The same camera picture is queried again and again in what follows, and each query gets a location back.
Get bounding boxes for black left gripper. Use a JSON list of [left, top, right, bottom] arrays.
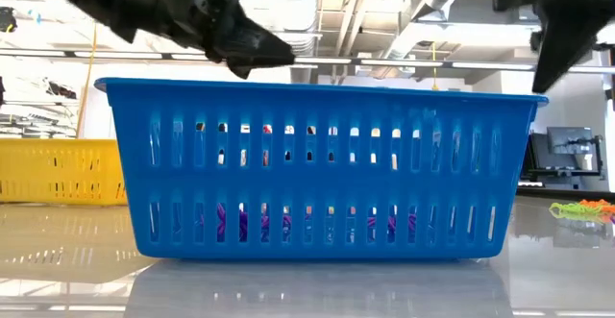
[[46, 0, 297, 81]]

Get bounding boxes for black computer monitor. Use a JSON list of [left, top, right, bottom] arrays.
[[546, 126, 595, 157]]

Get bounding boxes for dark office desk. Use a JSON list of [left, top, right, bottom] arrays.
[[517, 166, 606, 189]]

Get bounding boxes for long ceiling light bar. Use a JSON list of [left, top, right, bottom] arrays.
[[0, 48, 615, 77]]

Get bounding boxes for blue plastic basket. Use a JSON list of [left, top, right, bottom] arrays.
[[94, 76, 550, 261]]

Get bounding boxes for yellow plastic basket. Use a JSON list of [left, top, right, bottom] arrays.
[[0, 137, 128, 208]]

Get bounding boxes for silver spiral air duct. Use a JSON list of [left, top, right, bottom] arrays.
[[265, 0, 322, 85]]

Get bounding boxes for grey rectangular air duct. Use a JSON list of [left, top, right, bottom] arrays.
[[415, 0, 615, 46]]

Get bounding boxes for white insulated duct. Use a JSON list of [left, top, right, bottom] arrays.
[[372, 0, 481, 80]]

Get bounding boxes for black aluminium table frame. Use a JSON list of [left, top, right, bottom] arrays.
[[516, 186, 615, 202]]

